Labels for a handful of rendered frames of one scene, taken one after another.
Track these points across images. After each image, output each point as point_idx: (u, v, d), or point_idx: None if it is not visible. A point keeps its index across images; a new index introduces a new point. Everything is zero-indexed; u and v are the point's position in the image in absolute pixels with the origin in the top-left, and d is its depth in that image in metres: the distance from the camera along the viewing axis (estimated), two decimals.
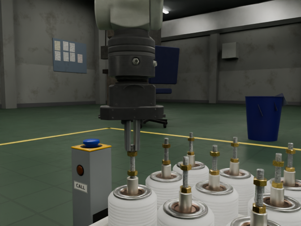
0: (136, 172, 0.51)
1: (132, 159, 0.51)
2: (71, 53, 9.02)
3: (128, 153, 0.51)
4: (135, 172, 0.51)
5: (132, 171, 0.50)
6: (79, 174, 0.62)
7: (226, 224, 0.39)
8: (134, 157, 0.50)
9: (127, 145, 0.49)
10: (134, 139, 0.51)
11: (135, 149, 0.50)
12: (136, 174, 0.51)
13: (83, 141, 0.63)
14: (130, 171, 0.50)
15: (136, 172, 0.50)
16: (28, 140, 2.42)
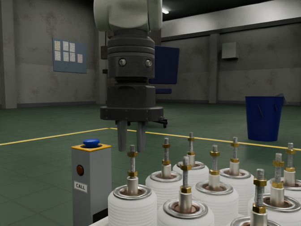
0: (129, 172, 0.51)
1: (130, 161, 0.51)
2: (71, 53, 9.02)
3: (131, 155, 0.50)
4: (128, 173, 0.51)
5: (135, 170, 0.51)
6: (79, 174, 0.62)
7: (226, 224, 0.39)
8: (133, 157, 0.51)
9: (119, 145, 0.50)
10: (139, 141, 0.50)
11: (138, 150, 0.49)
12: (129, 174, 0.52)
13: (83, 141, 0.63)
14: (136, 171, 0.51)
15: (132, 171, 0.52)
16: (28, 140, 2.42)
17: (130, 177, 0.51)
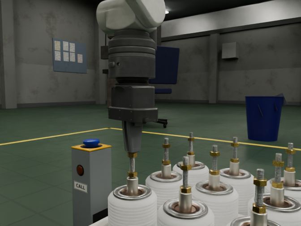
0: (130, 175, 0.50)
1: (133, 162, 0.50)
2: (71, 53, 9.02)
3: (136, 154, 0.51)
4: (132, 176, 0.50)
5: (129, 171, 0.51)
6: (79, 174, 0.62)
7: (226, 224, 0.39)
8: (129, 158, 0.50)
9: (140, 145, 0.50)
10: (129, 140, 0.50)
11: None
12: (130, 176, 0.50)
13: (83, 141, 0.63)
14: None
15: (128, 174, 0.50)
16: (28, 140, 2.42)
17: (134, 177, 0.51)
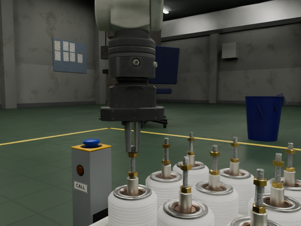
0: (131, 175, 0.50)
1: (134, 162, 0.50)
2: (71, 53, 9.02)
3: (136, 154, 0.51)
4: (132, 176, 0.50)
5: (130, 171, 0.51)
6: (79, 174, 0.62)
7: (226, 224, 0.39)
8: (130, 158, 0.51)
9: (128, 146, 0.49)
10: (134, 140, 0.51)
11: (135, 149, 0.50)
12: (130, 176, 0.50)
13: (83, 141, 0.63)
14: None
15: (128, 173, 0.50)
16: (28, 140, 2.42)
17: (134, 177, 0.51)
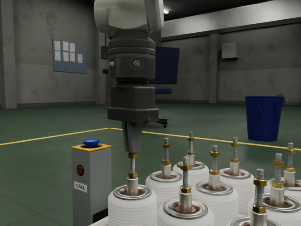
0: (134, 176, 0.50)
1: (135, 162, 0.51)
2: (71, 53, 9.02)
3: (134, 154, 0.51)
4: (136, 176, 0.50)
5: (129, 172, 0.51)
6: (79, 174, 0.62)
7: (226, 224, 0.39)
8: (131, 159, 0.50)
9: (124, 145, 0.50)
10: (135, 141, 0.50)
11: (131, 150, 0.50)
12: (134, 177, 0.50)
13: (83, 141, 0.63)
14: (128, 171, 0.51)
15: (131, 175, 0.50)
16: (28, 140, 2.42)
17: (134, 177, 0.51)
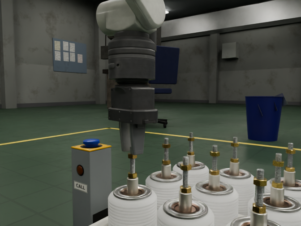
0: (130, 173, 0.52)
1: (130, 162, 0.51)
2: (71, 53, 9.02)
3: (130, 157, 0.50)
4: (129, 175, 0.51)
5: (135, 172, 0.51)
6: (79, 174, 0.62)
7: (226, 224, 0.39)
8: (134, 158, 0.51)
9: (143, 147, 0.49)
10: (126, 141, 0.51)
11: (130, 149, 0.52)
12: (131, 175, 0.52)
13: (83, 141, 0.63)
14: (136, 172, 0.51)
15: (134, 173, 0.52)
16: (28, 140, 2.42)
17: (130, 178, 0.51)
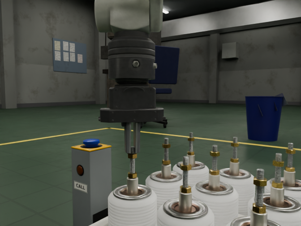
0: (130, 173, 0.52)
1: (130, 162, 0.51)
2: (71, 53, 9.02)
3: (130, 157, 0.50)
4: (129, 175, 0.51)
5: (135, 172, 0.51)
6: (79, 174, 0.62)
7: (226, 224, 0.39)
8: (134, 158, 0.51)
9: (127, 147, 0.49)
10: (134, 141, 0.51)
11: (135, 151, 0.50)
12: (131, 175, 0.52)
13: (83, 141, 0.63)
14: (136, 172, 0.51)
15: (133, 172, 0.52)
16: (28, 140, 2.42)
17: (130, 178, 0.51)
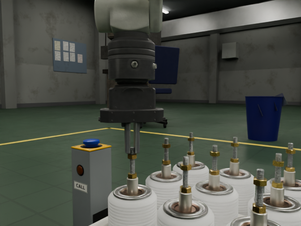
0: (129, 176, 0.50)
1: (133, 163, 0.50)
2: (71, 53, 9.02)
3: (136, 156, 0.51)
4: (131, 177, 0.50)
5: None
6: (79, 174, 0.62)
7: (226, 224, 0.39)
8: (129, 159, 0.51)
9: (127, 148, 0.49)
10: (134, 141, 0.51)
11: (135, 151, 0.50)
12: (129, 178, 0.50)
13: (83, 141, 0.63)
14: None
15: (127, 175, 0.51)
16: (28, 140, 2.42)
17: None
